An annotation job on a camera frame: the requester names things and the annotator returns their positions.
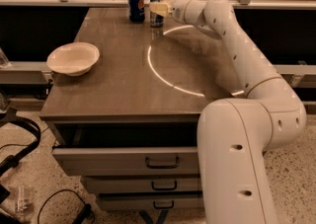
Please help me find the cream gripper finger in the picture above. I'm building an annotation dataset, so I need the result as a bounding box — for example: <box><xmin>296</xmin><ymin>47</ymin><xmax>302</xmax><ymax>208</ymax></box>
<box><xmin>149</xmin><ymin>2</ymin><xmax>172</xmax><ymax>17</ymax></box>

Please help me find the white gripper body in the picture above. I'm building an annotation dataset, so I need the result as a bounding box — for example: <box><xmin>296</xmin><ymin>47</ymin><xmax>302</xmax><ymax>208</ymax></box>
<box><xmin>171</xmin><ymin>0</ymin><xmax>201</xmax><ymax>25</ymax></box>

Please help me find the redbull can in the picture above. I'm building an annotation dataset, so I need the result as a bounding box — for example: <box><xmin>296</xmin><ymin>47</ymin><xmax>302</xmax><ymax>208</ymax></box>
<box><xmin>150</xmin><ymin>0</ymin><xmax>164</xmax><ymax>28</ymax></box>

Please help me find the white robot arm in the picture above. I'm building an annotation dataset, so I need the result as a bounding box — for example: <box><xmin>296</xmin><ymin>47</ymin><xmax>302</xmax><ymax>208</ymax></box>
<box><xmin>150</xmin><ymin>0</ymin><xmax>306</xmax><ymax>224</ymax></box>

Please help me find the blue pepsi can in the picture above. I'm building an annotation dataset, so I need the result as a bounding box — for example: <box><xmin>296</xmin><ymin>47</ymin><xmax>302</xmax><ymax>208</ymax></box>
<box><xmin>127</xmin><ymin>0</ymin><xmax>145</xmax><ymax>23</ymax></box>

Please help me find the white bowl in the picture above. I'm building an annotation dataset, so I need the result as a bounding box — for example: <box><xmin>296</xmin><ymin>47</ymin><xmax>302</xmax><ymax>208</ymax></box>
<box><xmin>46</xmin><ymin>42</ymin><xmax>100</xmax><ymax>76</ymax></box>

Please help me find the grey drawer cabinet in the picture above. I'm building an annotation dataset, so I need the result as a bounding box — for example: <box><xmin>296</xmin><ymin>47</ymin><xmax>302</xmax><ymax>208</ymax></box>
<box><xmin>39</xmin><ymin>6</ymin><xmax>251</xmax><ymax>212</ymax></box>

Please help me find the top drawer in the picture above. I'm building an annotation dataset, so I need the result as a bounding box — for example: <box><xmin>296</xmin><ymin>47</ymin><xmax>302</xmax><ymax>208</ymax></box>
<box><xmin>51</xmin><ymin>128</ymin><xmax>200</xmax><ymax>177</ymax></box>

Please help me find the drawer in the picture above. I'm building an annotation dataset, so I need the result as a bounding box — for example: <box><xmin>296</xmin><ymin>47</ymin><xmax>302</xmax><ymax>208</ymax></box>
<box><xmin>51</xmin><ymin>128</ymin><xmax>200</xmax><ymax>177</ymax></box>
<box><xmin>81</xmin><ymin>175</ymin><xmax>201</xmax><ymax>194</ymax></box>
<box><xmin>96</xmin><ymin>191</ymin><xmax>203</xmax><ymax>211</ymax></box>

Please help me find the middle drawer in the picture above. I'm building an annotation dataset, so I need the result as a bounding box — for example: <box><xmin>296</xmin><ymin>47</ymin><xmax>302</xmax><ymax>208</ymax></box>
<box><xmin>81</xmin><ymin>175</ymin><xmax>201</xmax><ymax>194</ymax></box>

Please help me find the bottom drawer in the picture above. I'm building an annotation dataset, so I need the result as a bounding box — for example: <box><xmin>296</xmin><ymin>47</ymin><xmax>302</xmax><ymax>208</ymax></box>
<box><xmin>96</xmin><ymin>191</ymin><xmax>203</xmax><ymax>211</ymax></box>

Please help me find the clear plastic bottle on floor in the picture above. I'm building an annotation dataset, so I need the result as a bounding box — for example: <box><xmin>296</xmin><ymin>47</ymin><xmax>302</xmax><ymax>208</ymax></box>
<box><xmin>16</xmin><ymin>186</ymin><xmax>29</xmax><ymax>213</ymax></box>

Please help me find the black strap on floor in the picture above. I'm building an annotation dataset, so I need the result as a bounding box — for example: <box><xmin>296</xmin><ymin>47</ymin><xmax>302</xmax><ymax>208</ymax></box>
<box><xmin>0</xmin><ymin>108</ymin><xmax>42</xmax><ymax>178</ymax></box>

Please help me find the black floor cable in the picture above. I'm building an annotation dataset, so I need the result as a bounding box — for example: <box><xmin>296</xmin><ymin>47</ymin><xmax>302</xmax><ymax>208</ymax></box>
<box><xmin>37</xmin><ymin>188</ymin><xmax>96</xmax><ymax>224</ymax></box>

